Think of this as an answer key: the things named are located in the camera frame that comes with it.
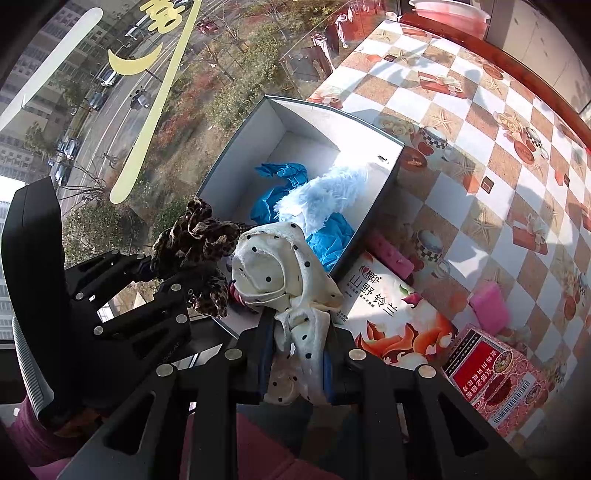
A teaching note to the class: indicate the person's maroon clothing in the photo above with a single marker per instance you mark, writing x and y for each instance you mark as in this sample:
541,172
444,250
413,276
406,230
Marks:
277,443

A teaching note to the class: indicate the pink plastic basin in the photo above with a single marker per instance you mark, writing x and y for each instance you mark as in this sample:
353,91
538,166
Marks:
448,14

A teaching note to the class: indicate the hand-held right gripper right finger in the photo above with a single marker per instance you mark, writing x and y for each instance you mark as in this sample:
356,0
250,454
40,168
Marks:
326,374

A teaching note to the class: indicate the light blue fluffy scarf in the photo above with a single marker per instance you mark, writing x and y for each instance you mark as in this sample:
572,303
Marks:
323,194

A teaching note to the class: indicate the pink textured sponge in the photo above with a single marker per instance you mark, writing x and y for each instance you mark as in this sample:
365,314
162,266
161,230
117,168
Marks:
392,254

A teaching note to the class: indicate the yellow window sticker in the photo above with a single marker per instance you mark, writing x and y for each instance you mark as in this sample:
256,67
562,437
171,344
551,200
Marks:
152,106

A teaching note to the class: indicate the checkered printed tablecloth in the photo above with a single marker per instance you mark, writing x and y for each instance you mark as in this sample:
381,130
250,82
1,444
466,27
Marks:
461,161

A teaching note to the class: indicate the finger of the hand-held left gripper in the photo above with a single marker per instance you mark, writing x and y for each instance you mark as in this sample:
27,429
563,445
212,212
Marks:
152,309
111,270

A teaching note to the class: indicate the small white cup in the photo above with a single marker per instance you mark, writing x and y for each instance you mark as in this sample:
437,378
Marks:
390,15

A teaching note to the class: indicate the large blue plastic shoe cover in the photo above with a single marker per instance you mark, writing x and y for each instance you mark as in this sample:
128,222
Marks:
332,247

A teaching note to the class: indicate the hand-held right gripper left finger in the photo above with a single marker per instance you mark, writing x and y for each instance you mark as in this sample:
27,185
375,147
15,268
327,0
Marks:
264,364

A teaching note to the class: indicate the pink patterned carton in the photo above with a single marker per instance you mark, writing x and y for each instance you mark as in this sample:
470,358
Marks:
498,383

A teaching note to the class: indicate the white window sticker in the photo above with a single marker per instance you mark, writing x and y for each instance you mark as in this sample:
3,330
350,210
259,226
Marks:
51,69

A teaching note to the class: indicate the pink sponge block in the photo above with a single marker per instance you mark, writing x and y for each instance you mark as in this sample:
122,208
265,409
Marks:
496,301

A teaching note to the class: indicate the floral tissue pack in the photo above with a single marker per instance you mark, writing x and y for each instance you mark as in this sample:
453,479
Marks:
392,318

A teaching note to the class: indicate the small blue plastic shoe cover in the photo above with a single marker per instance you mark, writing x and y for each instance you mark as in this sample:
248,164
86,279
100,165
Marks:
279,189

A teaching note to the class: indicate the leopard print scrunchie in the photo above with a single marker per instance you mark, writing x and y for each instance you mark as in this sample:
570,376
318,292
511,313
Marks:
194,240

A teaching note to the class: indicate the white polka dot cloth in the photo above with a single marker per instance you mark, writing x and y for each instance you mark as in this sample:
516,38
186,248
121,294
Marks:
268,263

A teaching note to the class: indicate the grey cardboard box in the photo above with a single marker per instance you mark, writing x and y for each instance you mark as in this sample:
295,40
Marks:
300,138

